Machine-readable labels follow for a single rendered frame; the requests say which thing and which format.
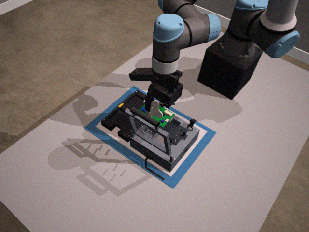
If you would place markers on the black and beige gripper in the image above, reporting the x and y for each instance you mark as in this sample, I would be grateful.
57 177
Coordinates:
167 90

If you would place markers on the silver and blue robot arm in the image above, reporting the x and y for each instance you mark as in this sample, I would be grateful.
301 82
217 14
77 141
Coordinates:
270 24

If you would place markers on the green circuit board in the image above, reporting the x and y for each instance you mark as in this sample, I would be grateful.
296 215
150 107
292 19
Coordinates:
167 115

